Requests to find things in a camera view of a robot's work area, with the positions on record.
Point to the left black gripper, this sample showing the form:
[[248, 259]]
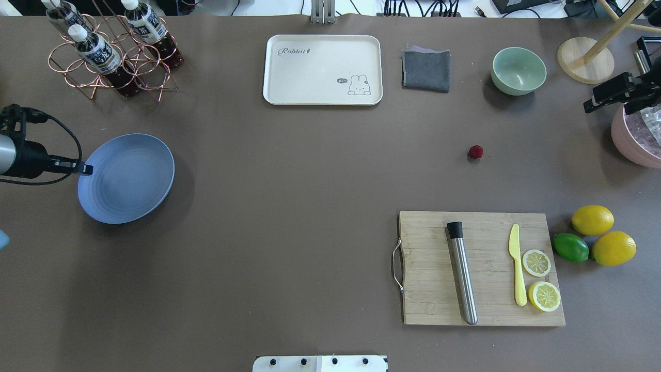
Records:
[[30, 158]]

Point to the dark tea bottle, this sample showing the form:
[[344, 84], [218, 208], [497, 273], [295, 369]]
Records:
[[62, 15], [102, 57], [149, 28]]

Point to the dark tea bottle back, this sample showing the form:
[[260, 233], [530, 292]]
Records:
[[62, 15]]

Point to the cream rabbit tray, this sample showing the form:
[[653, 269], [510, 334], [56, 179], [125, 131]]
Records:
[[323, 70]]

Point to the yellow lemon near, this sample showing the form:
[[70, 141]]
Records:
[[614, 248]]

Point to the steel muddler black cap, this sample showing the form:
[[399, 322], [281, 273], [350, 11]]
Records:
[[468, 304]]

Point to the lemon half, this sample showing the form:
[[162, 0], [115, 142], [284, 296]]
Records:
[[544, 296], [536, 263]]

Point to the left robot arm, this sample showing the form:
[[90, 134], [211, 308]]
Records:
[[46, 177]]

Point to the red strawberry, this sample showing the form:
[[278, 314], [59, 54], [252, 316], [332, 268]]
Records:
[[475, 152]]

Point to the lemon half right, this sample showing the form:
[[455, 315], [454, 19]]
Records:
[[544, 296]]

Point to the dark tea bottle front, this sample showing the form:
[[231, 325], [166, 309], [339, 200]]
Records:
[[102, 57]]

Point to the green lime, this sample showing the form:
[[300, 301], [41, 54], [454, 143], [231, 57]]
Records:
[[571, 247]]

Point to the grey folded cloth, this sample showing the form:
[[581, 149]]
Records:
[[426, 69]]

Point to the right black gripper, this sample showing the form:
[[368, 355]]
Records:
[[642, 90]]

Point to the wooden cutting board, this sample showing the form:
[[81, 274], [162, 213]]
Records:
[[430, 284]]

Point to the yellow plastic knife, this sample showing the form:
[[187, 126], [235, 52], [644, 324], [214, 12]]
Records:
[[515, 252]]

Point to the green bowl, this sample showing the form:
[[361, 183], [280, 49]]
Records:
[[517, 71]]

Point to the lemon half left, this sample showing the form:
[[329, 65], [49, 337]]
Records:
[[536, 263]]

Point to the copper wire bottle rack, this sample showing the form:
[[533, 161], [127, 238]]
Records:
[[128, 53]]

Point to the blue plate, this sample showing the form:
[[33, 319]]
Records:
[[132, 175]]

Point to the pink bowl with ice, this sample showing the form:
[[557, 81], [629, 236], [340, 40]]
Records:
[[633, 140]]

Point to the white mounting plate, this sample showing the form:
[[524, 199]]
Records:
[[357, 362]]

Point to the dark tea bottle middle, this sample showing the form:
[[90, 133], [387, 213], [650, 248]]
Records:
[[149, 28]]

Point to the aluminium frame post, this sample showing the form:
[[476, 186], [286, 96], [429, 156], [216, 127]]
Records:
[[323, 12]]

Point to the wooden cup tree stand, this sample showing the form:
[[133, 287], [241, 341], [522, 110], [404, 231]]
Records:
[[589, 61]]

